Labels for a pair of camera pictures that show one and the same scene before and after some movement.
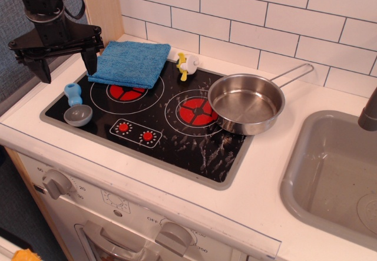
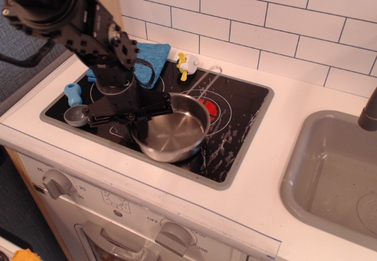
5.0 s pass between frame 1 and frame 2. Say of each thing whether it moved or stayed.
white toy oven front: stayed
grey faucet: stayed
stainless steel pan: moved
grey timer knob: stayed
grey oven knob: stayed
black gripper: moved
